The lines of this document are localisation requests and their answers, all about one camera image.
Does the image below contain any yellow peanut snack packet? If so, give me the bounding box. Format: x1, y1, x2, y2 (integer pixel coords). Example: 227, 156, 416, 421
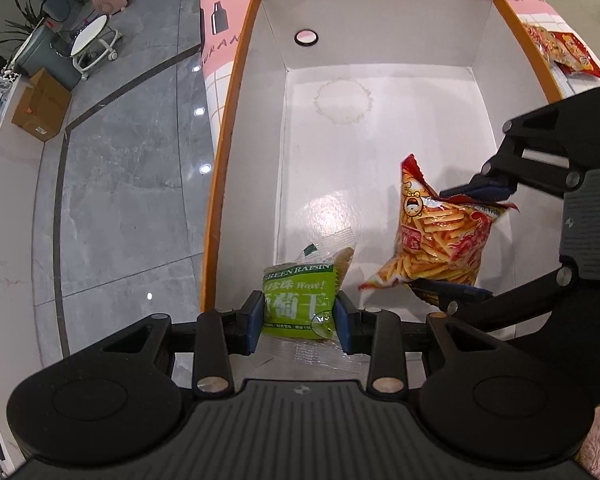
522, 23, 562, 64

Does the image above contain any orange cardboard box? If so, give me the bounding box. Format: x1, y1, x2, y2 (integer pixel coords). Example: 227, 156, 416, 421
199, 0, 566, 361

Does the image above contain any green raisin packet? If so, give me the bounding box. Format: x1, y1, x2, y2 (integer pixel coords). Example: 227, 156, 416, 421
262, 229, 355, 340

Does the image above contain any red chip bag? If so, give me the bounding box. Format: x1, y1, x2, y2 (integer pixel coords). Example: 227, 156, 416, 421
552, 32, 600, 78

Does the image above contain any brown cardboard box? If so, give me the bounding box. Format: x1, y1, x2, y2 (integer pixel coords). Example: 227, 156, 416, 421
12, 68, 71, 142

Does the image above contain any grey trash bin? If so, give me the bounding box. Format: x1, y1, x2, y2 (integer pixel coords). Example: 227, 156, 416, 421
12, 23, 81, 91

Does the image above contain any fries snack bag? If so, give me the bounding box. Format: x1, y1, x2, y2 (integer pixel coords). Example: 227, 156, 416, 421
358, 155, 516, 290

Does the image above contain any white round stool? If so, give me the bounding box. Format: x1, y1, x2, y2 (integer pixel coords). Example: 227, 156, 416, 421
70, 14, 122, 80

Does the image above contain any potted green plant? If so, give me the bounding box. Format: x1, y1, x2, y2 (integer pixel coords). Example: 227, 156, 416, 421
0, 0, 52, 46

